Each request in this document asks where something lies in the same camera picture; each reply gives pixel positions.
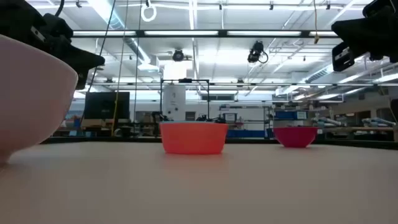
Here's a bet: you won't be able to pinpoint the small red plastic bowl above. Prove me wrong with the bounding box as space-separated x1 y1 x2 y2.
272 126 319 149

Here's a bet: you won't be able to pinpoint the large white bowl blue interior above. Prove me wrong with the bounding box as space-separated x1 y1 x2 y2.
0 33 79 166

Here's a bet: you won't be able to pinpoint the blue storage bins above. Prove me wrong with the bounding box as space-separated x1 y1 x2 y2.
226 129 266 139

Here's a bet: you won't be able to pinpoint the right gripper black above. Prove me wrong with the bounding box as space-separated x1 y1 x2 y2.
331 0 398 72

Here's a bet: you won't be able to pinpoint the hanging thin dark cable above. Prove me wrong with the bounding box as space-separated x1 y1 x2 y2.
132 0 143 131

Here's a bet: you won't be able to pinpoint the orange plastic bowl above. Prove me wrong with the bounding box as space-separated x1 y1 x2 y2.
159 121 229 156

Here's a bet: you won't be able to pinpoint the thin black metal frame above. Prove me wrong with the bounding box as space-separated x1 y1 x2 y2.
159 78 211 123

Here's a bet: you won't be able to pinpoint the black monitor screen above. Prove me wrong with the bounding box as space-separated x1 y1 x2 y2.
83 91 131 121

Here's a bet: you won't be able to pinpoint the black overhead camera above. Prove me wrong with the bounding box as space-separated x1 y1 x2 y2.
247 40 269 65

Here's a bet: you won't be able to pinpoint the overhead light bar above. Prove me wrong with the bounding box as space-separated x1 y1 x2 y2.
71 29 340 39

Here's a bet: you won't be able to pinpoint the white cable loop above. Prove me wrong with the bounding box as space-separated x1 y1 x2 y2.
140 0 157 23

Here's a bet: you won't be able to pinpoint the hanging yellow cable with plug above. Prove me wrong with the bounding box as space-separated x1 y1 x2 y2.
312 0 321 45

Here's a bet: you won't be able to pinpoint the tan tabletop board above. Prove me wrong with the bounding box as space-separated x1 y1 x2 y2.
0 141 398 224

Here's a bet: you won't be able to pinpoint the hanging black cable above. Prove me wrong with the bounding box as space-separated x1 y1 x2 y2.
79 0 117 125

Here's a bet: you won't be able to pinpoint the hanging yellowish cable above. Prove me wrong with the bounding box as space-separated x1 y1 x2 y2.
111 0 129 136

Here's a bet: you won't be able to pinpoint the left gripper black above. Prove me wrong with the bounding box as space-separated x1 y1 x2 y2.
0 0 106 91

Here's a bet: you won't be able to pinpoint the round black ceiling fixture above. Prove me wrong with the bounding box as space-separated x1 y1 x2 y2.
171 49 185 63

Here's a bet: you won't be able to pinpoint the white cylindrical tank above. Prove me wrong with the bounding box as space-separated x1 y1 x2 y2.
162 83 187 122

